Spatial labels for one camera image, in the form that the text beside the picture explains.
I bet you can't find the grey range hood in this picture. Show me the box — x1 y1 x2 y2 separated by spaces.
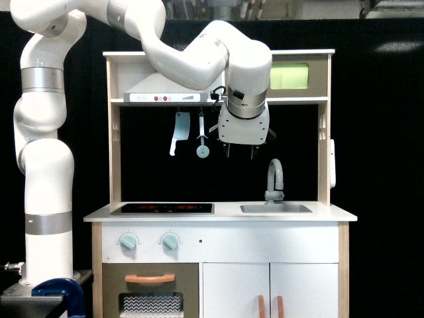
123 73 208 103

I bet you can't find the grey toy sink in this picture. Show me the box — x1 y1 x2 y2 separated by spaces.
240 203 312 213

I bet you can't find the left white cabinet door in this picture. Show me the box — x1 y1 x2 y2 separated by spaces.
203 263 270 317

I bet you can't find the white side-mounted holder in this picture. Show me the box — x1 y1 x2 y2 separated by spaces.
330 139 337 189

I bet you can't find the mint stove knob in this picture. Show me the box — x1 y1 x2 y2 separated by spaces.
119 233 138 252
160 232 180 250

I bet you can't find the right white cabinet door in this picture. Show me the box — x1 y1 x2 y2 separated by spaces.
270 263 339 317

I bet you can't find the toy cleaver knife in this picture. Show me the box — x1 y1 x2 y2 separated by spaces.
170 112 190 156

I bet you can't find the toy pizza cutter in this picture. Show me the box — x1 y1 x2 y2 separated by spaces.
196 115 209 158

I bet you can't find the left mint stove knob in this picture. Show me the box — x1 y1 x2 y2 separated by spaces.
119 233 138 252

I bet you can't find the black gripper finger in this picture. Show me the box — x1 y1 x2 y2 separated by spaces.
223 143 231 158
250 145 260 160

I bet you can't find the grey oven door orange handle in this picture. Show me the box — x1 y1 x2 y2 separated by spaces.
102 263 199 317

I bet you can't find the grey toy faucet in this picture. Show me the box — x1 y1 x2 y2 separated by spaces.
264 158 284 204

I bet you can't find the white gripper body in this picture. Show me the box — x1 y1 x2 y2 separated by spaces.
209 103 276 145

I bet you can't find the white wooden toy kitchen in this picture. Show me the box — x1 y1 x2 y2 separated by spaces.
85 49 356 317

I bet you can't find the white cabinet door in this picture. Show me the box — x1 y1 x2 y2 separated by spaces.
270 263 339 317
203 263 270 317

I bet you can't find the black toy stovetop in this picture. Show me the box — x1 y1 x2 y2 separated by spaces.
111 203 214 215

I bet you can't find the grey microwave door orange handle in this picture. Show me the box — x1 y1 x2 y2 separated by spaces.
266 54 329 98

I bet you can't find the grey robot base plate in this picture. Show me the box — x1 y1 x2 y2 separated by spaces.
0 268 93 318

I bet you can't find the blue clamp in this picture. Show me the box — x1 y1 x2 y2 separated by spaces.
31 278 85 318

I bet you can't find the right mint stove knob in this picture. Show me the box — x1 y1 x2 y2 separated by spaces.
160 232 180 250

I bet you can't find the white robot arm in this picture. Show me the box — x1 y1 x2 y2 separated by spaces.
9 1 272 286

